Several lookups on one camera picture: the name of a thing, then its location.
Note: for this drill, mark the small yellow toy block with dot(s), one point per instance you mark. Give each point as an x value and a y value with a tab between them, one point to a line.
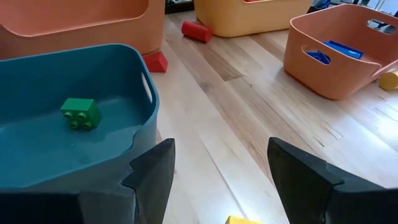
241	221

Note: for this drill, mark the red toy block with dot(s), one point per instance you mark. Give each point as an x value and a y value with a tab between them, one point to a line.
197	31
155	63

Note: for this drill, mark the blue toy block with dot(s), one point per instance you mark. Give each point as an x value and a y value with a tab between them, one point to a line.
343	49

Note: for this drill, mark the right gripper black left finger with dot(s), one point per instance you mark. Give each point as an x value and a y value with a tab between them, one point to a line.
152	186

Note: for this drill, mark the yellow plastic bin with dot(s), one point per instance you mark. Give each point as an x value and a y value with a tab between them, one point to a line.
248	18

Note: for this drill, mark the large orange plastic bin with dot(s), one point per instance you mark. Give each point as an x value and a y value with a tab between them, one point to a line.
77	31

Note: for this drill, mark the small orange plastic bin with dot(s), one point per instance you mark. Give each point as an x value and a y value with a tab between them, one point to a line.
326	81

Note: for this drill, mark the small green toy block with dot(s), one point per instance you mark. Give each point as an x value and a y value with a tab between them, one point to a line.
82	107

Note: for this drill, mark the teal plastic bin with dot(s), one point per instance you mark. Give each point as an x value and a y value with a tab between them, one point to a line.
31	149

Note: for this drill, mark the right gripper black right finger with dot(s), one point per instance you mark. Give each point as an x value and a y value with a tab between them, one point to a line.
311	193

